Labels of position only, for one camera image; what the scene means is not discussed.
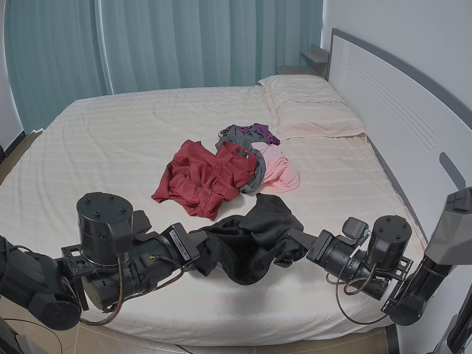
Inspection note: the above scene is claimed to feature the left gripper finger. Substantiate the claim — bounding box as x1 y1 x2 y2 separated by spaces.
189 232 214 253

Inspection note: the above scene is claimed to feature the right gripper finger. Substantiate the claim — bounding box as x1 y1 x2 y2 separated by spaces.
287 228 318 251

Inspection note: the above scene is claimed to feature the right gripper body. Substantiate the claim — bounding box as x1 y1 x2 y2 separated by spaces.
307 230 384 301

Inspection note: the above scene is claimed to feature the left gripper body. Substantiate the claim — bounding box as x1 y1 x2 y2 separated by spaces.
88 224 203 310

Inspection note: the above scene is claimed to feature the black garment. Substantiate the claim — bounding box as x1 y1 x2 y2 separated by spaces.
188 193 309 286

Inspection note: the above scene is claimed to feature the dark red garment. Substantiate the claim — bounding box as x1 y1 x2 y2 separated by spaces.
151 140 259 221

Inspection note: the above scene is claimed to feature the pink garment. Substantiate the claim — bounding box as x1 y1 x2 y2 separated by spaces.
251 141 301 194

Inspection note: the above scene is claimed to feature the grey garment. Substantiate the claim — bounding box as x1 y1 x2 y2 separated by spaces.
216 128 267 194

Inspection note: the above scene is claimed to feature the purple garment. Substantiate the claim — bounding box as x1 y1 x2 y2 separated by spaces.
226 123 281 147

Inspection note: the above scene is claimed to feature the bed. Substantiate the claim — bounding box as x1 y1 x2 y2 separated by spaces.
0 28 472 346

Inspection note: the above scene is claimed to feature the cream pillow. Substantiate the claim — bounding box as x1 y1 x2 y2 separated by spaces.
258 74 368 141

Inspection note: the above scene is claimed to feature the grey bedside table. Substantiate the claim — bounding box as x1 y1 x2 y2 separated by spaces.
277 44 329 77

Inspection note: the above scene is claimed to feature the blue-green curtain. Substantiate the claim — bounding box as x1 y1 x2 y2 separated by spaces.
4 0 326 134

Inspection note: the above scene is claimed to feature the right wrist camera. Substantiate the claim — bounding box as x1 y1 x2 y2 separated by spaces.
342 217 370 241

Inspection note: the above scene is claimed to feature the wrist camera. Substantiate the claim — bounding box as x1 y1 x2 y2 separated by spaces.
131 209 152 239
342 217 370 241

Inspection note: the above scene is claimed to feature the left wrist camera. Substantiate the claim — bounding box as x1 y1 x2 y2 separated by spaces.
131 209 152 239

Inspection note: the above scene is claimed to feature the black cable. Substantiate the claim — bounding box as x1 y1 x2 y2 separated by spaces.
78 255 124 326
334 271 396 326

